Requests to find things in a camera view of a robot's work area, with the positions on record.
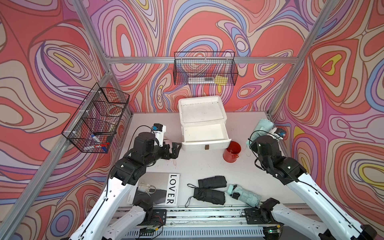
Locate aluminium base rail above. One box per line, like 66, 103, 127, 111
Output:
121, 207, 290, 240

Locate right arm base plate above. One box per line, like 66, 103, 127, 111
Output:
243, 208, 284, 226

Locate LOVER magazine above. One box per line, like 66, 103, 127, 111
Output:
127, 173, 180, 207

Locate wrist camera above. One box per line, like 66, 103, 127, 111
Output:
269, 128, 287, 141
152, 123, 167, 148

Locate black wire basket back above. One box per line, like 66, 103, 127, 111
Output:
173, 51, 239, 86

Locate white three-drawer cabinet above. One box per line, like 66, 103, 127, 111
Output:
178, 96, 232, 151

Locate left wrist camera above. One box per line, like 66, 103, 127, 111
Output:
152, 123, 167, 148

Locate blue marker in basket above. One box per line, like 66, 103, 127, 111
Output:
90, 134, 102, 143

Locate red metal cup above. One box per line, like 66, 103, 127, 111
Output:
223, 141, 242, 163

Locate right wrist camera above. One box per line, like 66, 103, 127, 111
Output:
269, 128, 287, 141

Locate red marker in basket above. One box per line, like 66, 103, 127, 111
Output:
94, 144, 109, 151

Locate black umbrella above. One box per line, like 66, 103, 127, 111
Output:
198, 176, 227, 189
185, 184, 226, 208

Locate clear box in basket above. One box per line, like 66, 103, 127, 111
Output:
188, 77, 215, 85

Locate mint green umbrella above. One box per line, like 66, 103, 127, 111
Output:
227, 185, 261, 208
247, 119, 275, 148

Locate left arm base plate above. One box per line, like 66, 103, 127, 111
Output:
140, 209, 167, 226

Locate black wire basket left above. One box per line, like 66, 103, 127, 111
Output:
62, 83, 130, 154

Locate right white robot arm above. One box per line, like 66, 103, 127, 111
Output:
250, 135, 377, 240

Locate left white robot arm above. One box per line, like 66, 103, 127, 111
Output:
69, 131, 182, 240

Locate yellow sponge in basket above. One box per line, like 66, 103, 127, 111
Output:
214, 75, 228, 86

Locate black wire basket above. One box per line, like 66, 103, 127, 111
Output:
62, 83, 130, 154
173, 51, 239, 86

